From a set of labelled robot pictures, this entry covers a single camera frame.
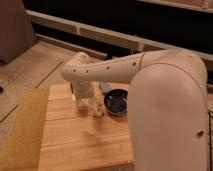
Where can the blue object behind bowl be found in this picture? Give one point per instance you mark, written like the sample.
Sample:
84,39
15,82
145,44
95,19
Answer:
104,87

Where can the yellow cloth mat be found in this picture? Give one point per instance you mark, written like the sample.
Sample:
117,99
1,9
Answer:
21,150

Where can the black round bowl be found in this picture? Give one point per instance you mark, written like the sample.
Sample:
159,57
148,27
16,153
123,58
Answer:
115,102

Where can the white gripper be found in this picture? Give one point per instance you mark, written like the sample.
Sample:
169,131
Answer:
83,90

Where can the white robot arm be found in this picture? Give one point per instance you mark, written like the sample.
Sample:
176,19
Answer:
167,105

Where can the beige cabinet corner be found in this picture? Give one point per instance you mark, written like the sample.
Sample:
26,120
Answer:
16,32

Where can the wooden board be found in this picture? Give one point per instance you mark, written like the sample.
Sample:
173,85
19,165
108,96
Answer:
80,142

